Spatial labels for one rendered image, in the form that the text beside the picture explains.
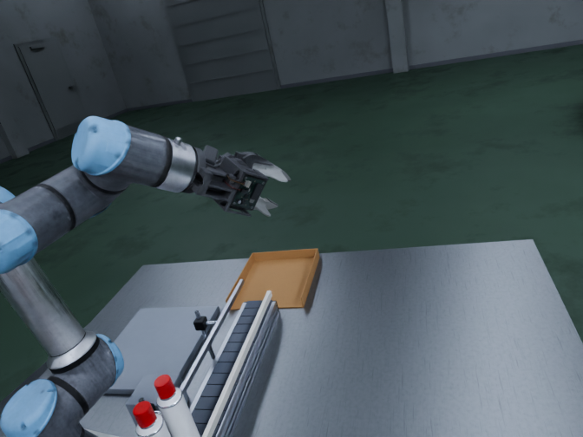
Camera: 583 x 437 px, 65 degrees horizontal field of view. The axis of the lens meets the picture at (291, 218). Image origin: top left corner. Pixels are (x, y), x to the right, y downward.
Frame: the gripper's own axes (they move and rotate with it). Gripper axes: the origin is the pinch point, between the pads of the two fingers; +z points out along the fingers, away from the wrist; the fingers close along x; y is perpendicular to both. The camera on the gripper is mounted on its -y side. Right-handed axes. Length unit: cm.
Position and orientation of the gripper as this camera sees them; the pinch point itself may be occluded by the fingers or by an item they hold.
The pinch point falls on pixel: (276, 189)
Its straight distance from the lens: 84.2
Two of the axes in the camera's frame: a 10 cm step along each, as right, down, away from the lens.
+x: 4.3, -8.6, -2.6
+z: 7.2, 1.6, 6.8
